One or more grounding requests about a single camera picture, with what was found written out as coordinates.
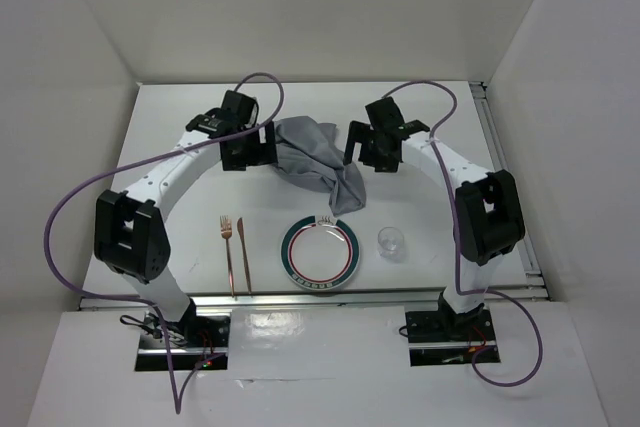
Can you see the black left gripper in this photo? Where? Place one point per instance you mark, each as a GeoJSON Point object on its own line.
{"type": "Point", "coordinates": [262, 153]}

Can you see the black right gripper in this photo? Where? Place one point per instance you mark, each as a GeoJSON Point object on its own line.
{"type": "Point", "coordinates": [363, 131]}

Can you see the grey cloth placemat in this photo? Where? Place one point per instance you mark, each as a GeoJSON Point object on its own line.
{"type": "Point", "coordinates": [308, 158]}

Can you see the copper fork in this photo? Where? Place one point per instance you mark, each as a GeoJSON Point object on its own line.
{"type": "Point", "coordinates": [226, 234]}

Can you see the clear plastic cup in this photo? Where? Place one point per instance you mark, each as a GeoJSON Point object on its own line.
{"type": "Point", "coordinates": [391, 244]}

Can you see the white plate green red rim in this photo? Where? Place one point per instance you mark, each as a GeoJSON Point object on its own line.
{"type": "Point", "coordinates": [320, 253]}

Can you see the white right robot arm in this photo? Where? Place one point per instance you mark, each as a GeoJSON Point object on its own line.
{"type": "Point", "coordinates": [486, 211]}

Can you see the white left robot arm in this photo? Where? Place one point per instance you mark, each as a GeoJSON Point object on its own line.
{"type": "Point", "coordinates": [130, 235]}

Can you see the copper knife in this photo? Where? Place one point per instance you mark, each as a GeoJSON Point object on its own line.
{"type": "Point", "coordinates": [246, 266]}

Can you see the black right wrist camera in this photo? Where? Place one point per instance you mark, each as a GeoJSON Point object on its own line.
{"type": "Point", "coordinates": [407, 129]}

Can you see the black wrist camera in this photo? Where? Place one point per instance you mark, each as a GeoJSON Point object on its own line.
{"type": "Point", "coordinates": [214, 123]}
{"type": "Point", "coordinates": [407, 129]}

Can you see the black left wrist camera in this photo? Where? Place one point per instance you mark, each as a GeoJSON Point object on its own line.
{"type": "Point", "coordinates": [214, 123]}

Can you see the aluminium front rail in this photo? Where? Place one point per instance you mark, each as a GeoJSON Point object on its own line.
{"type": "Point", "coordinates": [535, 292]}

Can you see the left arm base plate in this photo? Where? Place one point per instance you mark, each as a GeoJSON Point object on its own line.
{"type": "Point", "coordinates": [207, 345]}

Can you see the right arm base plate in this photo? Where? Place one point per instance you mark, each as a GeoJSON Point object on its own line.
{"type": "Point", "coordinates": [433, 343]}

